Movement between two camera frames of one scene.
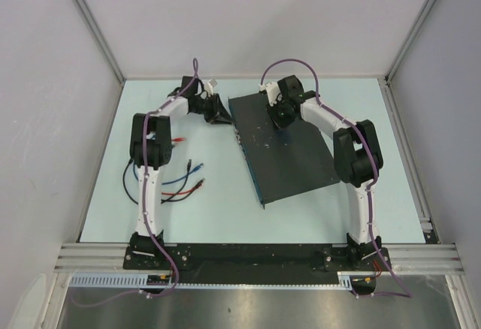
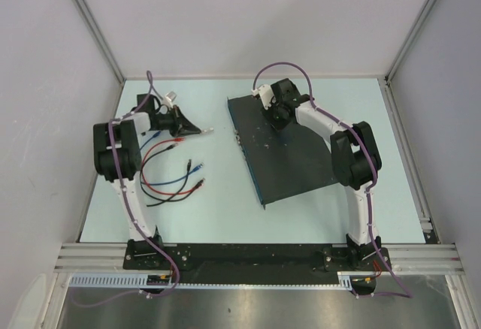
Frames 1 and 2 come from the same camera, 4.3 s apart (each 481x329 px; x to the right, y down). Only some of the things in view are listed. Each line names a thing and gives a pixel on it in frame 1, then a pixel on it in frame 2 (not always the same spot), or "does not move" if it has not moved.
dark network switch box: [283, 161] does not move
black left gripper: [217, 114] to [182, 125]
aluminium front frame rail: [109, 258] does not move
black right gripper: [279, 123] does not move
